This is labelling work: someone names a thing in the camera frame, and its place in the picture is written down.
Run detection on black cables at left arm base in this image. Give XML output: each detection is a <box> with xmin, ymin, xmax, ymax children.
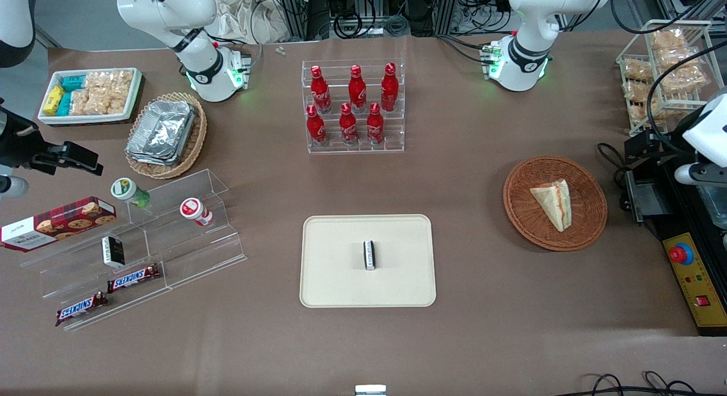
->
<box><xmin>436</xmin><ymin>35</ymin><xmax>490</xmax><ymax>65</ymax></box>

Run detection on red cola bottle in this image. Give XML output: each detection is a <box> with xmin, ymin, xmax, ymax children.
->
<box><xmin>380</xmin><ymin>62</ymin><xmax>400</xmax><ymax>113</ymax></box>
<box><xmin>348</xmin><ymin>65</ymin><xmax>368</xmax><ymax>114</ymax></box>
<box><xmin>310</xmin><ymin>65</ymin><xmax>332</xmax><ymax>114</ymax></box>
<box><xmin>339</xmin><ymin>103</ymin><xmax>360</xmax><ymax>146</ymax></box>
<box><xmin>306</xmin><ymin>105</ymin><xmax>328</xmax><ymax>147</ymax></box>
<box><xmin>366</xmin><ymin>102</ymin><xmax>386</xmax><ymax>146</ymax></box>

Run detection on black machine power cord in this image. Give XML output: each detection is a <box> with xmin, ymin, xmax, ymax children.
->
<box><xmin>596</xmin><ymin>141</ymin><xmax>634</xmax><ymax>212</ymax></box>

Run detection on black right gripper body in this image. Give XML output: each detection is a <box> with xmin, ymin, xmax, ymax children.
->
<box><xmin>0</xmin><ymin>108</ymin><xmax>59</xmax><ymax>170</ymax></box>

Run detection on tangled black background cables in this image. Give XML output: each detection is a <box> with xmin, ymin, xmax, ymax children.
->
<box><xmin>452</xmin><ymin>0</ymin><xmax>513</xmax><ymax>32</ymax></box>

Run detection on red tartan cookie box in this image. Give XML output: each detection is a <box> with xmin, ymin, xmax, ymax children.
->
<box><xmin>0</xmin><ymin>196</ymin><xmax>118</xmax><ymax>253</ymax></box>

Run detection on beige rectangular tray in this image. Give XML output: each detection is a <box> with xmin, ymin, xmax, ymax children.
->
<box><xmin>299</xmin><ymin>214</ymin><xmax>437</xmax><ymax>309</ymax></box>

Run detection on coiled black cable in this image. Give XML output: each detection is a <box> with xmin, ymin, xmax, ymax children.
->
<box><xmin>332</xmin><ymin>9</ymin><xmax>365</xmax><ymax>40</ymax></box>

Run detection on crumpled beige paper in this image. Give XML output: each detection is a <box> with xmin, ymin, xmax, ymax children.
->
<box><xmin>208</xmin><ymin>0</ymin><xmax>291</xmax><ymax>45</ymax></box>

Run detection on black machine with yellow panel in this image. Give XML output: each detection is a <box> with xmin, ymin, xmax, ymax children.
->
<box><xmin>622</xmin><ymin>152</ymin><xmax>727</xmax><ymax>336</ymax></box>

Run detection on snickers chocolate bar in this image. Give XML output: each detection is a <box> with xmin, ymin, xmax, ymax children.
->
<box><xmin>55</xmin><ymin>291</ymin><xmax>109</xmax><ymax>327</ymax></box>
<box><xmin>106</xmin><ymin>263</ymin><xmax>162</xmax><ymax>294</ymax></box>

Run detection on clear acrylic bottle rack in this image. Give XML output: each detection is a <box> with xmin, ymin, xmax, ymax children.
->
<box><xmin>300</xmin><ymin>59</ymin><xmax>406</xmax><ymax>155</ymax></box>

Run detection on clear acrylic stepped shelf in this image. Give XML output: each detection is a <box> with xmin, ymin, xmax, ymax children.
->
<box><xmin>19</xmin><ymin>168</ymin><xmax>248</xmax><ymax>332</ymax></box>

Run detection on black cables on table edge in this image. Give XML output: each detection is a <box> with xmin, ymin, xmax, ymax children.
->
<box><xmin>568</xmin><ymin>370</ymin><xmax>727</xmax><ymax>396</ymax></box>

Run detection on triangular sandwich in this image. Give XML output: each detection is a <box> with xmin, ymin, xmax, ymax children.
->
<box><xmin>529</xmin><ymin>179</ymin><xmax>573</xmax><ymax>233</ymax></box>

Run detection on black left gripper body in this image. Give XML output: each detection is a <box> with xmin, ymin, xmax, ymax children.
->
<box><xmin>672</xmin><ymin>106</ymin><xmax>709</xmax><ymax>166</ymax></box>

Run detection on yellow snack packet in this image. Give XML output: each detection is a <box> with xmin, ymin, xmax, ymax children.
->
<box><xmin>44</xmin><ymin>84</ymin><xmax>65</xmax><ymax>116</ymax></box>

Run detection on small black snack box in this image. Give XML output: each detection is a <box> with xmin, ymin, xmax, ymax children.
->
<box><xmin>101</xmin><ymin>236</ymin><xmax>126</xmax><ymax>268</ymax></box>

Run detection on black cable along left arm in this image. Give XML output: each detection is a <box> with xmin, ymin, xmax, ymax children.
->
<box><xmin>646</xmin><ymin>40</ymin><xmax>727</xmax><ymax>153</ymax></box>

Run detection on white wire rack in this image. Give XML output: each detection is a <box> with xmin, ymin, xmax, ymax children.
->
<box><xmin>616</xmin><ymin>19</ymin><xmax>727</xmax><ymax>139</ymax></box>

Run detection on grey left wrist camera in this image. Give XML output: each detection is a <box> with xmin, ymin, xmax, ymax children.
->
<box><xmin>674</xmin><ymin>162</ymin><xmax>727</xmax><ymax>187</ymax></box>

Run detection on aluminium profile frame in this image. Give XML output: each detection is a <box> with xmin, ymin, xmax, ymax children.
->
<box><xmin>275</xmin><ymin>0</ymin><xmax>320</xmax><ymax>42</ymax></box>

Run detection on light oval wicker basket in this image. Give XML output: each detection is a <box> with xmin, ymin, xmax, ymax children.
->
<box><xmin>124</xmin><ymin>92</ymin><xmax>208</xmax><ymax>180</ymax></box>

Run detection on brown round wicker basket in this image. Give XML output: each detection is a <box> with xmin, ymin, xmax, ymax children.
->
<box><xmin>503</xmin><ymin>156</ymin><xmax>608</xmax><ymax>252</ymax></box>

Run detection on red emergency stop button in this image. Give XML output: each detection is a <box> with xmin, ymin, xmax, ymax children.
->
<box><xmin>668</xmin><ymin>243</ymin><xmax>695</xmax><ymax>265</ymax></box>

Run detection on stacked aluminium foil containers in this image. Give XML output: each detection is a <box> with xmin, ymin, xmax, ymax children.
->
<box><xmin>126</xmin><ymin>99</ymin><xmax>197</xmax><ymax>167</ymax></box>

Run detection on white rectangular snack bin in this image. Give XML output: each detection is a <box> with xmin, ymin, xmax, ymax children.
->
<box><xmin>37</xmin><ymin>67</ymin><xmax>143</xmax><ymax>127</ymax></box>

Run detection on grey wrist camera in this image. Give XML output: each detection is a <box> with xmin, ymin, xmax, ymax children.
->
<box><xmin>674</xmin><ymin>162</ymin><xmax>727</xmax><ymax>187</ymax></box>
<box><xmin>0</xmin><ymin>176</ymin><xmax>30</xmax><ymax>199</ymax></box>

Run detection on clear glass dish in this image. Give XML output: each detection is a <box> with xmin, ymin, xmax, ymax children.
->
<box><xmin>700</xmin><ymin>182</ymin><xmax>727</xmax><ymax>230</ymax></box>

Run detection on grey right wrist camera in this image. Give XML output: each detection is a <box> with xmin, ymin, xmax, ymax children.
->
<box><xmin>0</xmin><ymin>176</ymin><xmax>30</xmax><ymax>199</ymax></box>

